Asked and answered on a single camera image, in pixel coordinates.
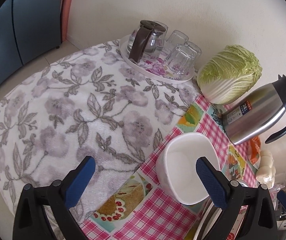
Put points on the steel thermos jug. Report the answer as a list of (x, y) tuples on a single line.
[(257, 113)]

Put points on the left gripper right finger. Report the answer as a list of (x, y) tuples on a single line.
[(259, 221)]

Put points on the orange snack packet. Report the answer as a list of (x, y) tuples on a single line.
[(254, 150)]

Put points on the pink board by fridge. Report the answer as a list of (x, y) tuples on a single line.
[(65, 11)]

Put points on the napa cabbage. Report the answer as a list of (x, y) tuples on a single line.
[(228, 75)]

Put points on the glass coffee pot brown handle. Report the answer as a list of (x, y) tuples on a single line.
[(148, 39)]

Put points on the floral round tray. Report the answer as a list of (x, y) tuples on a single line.
[(153, 67)]

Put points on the bag of white buns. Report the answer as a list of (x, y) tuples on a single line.
[(266, 171)]

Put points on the small white square bowl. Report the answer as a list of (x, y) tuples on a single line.
[(176, 167)]

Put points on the upturned drinking glass back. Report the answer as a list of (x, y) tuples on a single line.
[(176, 37)]

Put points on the upturned drinking glass front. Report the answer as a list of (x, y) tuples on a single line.
[(180, 59)]

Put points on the floral grey white cloth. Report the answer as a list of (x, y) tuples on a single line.
[(87, 103)]

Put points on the upturned drinking glass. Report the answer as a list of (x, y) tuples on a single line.
[(180, 59), (176, 37), (195, 50)]

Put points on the large steel basin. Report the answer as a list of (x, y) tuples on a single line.
[(211, 215)]

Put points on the pink checkered tablecloth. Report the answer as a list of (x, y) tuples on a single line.
[(164, 198)]

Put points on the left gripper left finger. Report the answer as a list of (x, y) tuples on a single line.
[(31, 221)]

